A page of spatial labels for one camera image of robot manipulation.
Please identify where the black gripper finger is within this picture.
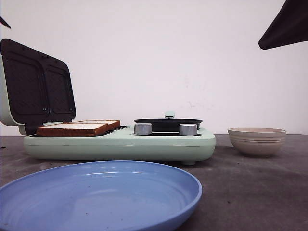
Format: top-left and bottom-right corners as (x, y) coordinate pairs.
(258, 0), (308, 50)
(0, 16), (11, 29)

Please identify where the beige ribbed ceramic bowl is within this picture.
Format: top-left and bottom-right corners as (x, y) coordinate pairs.
(228, 128), (286, 156)

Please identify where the white bread slice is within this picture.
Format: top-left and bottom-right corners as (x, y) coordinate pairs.
(73, 120), (121, 130)
(36, 123), (108, 137)

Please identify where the mint green sandwich maker lid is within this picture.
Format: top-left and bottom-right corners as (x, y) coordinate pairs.
(0, 38), (76, 136)

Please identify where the mint green breakfast maker base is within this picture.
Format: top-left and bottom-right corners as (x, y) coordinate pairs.
(24, 126), (216, 165)

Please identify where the right silver control knob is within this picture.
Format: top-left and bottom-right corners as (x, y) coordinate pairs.
(179, 124), (198, 136)

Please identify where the silver control knob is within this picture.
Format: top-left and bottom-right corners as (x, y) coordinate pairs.
(134, 123), (152, 135)
(179, 124), (198, 136)

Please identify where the black round frying pan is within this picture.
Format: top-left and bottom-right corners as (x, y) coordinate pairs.
(134, 111), (202, 132)

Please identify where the left silver control knob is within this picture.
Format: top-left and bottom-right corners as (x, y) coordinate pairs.
(134, 123), (152, 135)

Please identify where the blue ceramic plate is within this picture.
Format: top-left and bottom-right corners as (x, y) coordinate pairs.
(0, 161), (203, 231)

